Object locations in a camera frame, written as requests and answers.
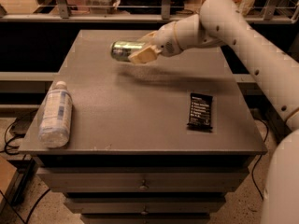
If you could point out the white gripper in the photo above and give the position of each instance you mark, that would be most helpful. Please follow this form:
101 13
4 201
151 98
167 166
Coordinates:
164 41

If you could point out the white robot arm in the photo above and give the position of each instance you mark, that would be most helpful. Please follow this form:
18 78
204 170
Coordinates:
275 72

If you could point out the clear blue-label plastic bottle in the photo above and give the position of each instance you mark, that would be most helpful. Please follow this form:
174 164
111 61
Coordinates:
54 129

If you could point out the black snack bar wrapper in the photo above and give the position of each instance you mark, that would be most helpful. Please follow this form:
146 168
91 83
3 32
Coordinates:
200 111

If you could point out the grey drawer cabinet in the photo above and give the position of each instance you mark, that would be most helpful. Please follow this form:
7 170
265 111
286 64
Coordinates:
130 122

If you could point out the grey side shelf right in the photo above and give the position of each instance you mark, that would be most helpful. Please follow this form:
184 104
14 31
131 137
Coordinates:
247 85

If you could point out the grey side shelf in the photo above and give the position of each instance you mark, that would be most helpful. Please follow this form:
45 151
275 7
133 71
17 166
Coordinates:
25 82
247 85

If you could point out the round metal drawer knob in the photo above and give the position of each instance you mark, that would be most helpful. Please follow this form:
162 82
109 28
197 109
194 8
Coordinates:
144 185

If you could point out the grey side shelf left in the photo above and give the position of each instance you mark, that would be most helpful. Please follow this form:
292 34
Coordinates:
25 82

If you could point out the lower metal drawer knob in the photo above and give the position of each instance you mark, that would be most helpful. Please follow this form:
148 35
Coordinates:
144 211

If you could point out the black bag behind rail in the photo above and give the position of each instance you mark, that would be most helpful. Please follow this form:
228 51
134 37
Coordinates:
149 6

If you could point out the metal guard rail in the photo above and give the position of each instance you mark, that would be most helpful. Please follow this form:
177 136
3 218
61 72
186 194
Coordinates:
263 11

